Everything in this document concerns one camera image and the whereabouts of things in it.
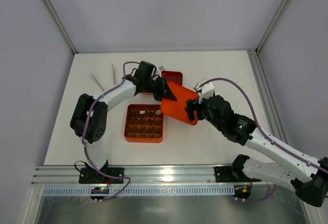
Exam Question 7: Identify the orange box lid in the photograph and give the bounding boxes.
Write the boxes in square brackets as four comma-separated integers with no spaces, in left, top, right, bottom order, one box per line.
[160,81,199,126]

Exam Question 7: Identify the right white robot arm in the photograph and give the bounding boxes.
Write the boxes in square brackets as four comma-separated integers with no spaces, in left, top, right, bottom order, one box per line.
[185,95,327,207]

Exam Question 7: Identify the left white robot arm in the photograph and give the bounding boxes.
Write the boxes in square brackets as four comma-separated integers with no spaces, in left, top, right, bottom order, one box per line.
[70,61,177,180]

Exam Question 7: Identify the dark red metal tray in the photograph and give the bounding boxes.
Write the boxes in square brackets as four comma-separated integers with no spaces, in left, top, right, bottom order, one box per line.
[139,70,183,96]

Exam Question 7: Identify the orange compartment box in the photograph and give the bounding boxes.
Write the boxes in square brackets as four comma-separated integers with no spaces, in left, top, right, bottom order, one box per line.
[124,104,164,144]

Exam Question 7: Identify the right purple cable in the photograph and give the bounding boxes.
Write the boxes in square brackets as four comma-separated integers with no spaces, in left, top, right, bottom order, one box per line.
[196,77,328,203]

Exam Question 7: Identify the purple cable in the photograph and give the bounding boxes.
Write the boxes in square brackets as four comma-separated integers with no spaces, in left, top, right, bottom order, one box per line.
[196,77,328,203]
[81,61,131,201]

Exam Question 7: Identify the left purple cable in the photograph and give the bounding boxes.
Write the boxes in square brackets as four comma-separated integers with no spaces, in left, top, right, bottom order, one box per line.
[81,61,131,201]

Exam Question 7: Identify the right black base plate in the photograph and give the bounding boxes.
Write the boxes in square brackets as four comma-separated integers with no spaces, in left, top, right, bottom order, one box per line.
[214,166,235,183]

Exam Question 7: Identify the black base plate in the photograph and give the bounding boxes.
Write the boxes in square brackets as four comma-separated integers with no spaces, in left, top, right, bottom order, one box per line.
[78,167,124,185]
[214,166,235,183]

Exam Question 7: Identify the aluminium mounting rail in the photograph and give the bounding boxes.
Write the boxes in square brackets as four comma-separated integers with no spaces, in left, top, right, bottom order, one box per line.
[30,164,276,187]

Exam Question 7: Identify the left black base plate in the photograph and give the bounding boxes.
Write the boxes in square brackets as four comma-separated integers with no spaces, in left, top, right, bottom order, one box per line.
[78,167,124,185]

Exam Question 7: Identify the left aluminium frame post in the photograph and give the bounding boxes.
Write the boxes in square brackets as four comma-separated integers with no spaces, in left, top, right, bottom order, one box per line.
[41,0,78,55]

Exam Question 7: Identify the aluminium frame post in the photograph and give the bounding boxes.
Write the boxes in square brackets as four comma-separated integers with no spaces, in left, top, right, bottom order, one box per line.
[41,0,78,55]
[256,0,292,54]

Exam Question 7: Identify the slotted cable duct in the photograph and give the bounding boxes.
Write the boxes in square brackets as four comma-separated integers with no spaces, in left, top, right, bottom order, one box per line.
[42,185,235,197]

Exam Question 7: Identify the right aluminium frame post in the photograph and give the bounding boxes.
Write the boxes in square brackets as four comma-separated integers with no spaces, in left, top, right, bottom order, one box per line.
[256,0,292,54]

